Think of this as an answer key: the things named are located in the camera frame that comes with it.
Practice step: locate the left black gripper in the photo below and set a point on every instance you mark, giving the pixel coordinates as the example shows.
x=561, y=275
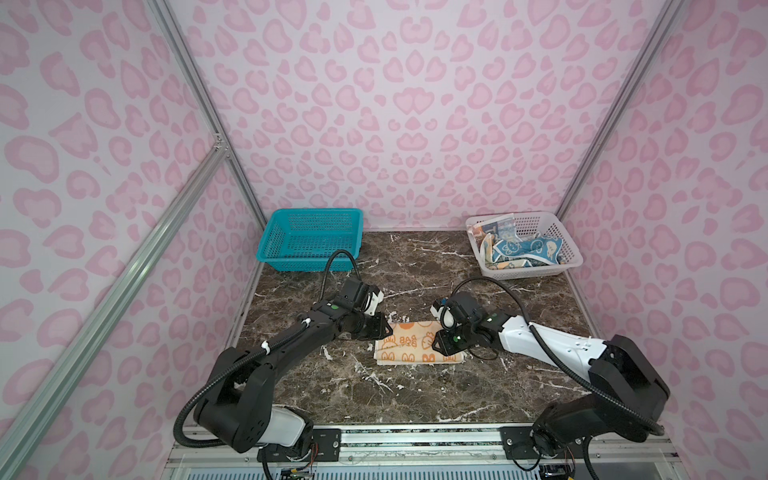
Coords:
x=380, y=330

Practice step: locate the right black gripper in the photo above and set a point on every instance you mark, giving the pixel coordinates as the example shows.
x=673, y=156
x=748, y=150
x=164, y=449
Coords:
x=442, y=344

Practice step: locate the orange bunny towel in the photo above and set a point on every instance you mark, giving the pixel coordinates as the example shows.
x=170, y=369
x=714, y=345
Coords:
x=411, y=344

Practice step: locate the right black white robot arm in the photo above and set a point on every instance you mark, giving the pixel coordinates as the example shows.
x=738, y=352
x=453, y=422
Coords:
x=625, y=395

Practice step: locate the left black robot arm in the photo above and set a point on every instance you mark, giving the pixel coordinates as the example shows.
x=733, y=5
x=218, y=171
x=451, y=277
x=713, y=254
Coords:
x=235, y=408

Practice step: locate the white plastic basket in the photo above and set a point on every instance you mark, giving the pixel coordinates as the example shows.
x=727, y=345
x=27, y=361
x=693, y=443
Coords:
x=532, y=225

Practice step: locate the teal plastic basket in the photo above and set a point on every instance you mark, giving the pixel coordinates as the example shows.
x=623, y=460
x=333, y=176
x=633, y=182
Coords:
x=303, y=240

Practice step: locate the grey patterned towel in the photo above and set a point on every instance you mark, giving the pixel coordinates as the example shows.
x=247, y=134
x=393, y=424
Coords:
x=499, y=227

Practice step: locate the teal bunny towel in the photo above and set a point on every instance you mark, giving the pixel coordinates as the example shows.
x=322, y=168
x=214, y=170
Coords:
x=537, y=252

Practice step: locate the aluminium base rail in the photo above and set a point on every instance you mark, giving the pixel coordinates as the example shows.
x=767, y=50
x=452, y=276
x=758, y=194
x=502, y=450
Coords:
x=474, y=451

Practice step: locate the left corner aluminium post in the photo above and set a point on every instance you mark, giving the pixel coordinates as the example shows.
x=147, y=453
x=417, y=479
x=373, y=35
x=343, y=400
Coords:
x=172, y=31

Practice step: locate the corner aluminium post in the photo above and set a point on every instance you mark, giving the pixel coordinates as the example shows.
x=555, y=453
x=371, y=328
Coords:
x=172, y=31
x=664, y=26

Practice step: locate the right corner aluminium post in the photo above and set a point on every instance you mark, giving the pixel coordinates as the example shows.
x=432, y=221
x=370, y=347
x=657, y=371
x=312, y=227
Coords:
x=664, y=26

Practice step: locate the diagonal aluminium frame bar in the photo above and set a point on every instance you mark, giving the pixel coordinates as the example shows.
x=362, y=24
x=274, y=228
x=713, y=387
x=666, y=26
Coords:
x=39, y=413

